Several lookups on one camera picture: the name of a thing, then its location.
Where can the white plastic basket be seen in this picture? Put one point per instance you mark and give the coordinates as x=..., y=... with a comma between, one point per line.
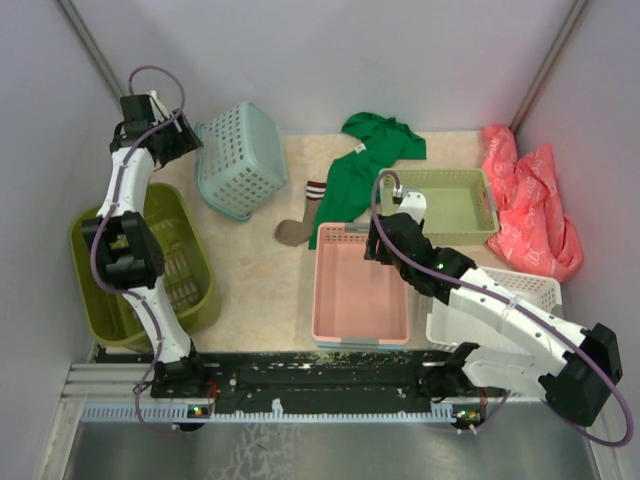
x=461, y=319

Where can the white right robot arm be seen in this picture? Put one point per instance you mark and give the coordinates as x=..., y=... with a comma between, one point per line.
x=574, y=369

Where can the pink plastic basket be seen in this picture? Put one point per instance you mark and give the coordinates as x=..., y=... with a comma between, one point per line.
x=353, y=297

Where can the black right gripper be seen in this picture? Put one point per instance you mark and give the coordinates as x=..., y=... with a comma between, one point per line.
x=371, y=246

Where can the light green plastic basket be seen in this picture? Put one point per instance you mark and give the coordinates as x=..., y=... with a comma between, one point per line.
x=460, y=209

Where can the light blue laundry basket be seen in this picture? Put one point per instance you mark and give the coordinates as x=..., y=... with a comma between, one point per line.
x=241, y=163

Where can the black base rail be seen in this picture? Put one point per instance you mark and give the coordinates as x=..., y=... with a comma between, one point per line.
x=333, y=382

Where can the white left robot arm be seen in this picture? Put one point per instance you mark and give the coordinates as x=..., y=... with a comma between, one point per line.
x=126, y=258

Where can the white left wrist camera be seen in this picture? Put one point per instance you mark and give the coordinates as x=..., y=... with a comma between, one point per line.
x=162, y=113

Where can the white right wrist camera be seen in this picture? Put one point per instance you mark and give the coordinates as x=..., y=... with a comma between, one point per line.
x=410, y=201

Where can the green shirt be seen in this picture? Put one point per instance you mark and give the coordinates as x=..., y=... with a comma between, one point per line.
x=382, y=142

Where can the pink plastic bag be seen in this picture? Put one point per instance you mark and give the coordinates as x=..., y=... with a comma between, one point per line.
x=535, y=235

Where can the white slotted cable duct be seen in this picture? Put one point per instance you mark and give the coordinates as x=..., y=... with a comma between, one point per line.
x=189, y=413

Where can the olive green laundry basket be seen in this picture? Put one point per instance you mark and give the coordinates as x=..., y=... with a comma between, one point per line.
x=189, y=279

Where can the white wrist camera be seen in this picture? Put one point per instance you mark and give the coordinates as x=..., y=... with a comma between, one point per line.
x=162, y=113
x=410, y=201

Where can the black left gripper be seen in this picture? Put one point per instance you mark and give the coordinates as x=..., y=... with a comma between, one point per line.
x=186, y=141

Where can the brown striped sock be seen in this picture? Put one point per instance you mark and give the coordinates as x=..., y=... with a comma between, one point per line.
x=293, y=233

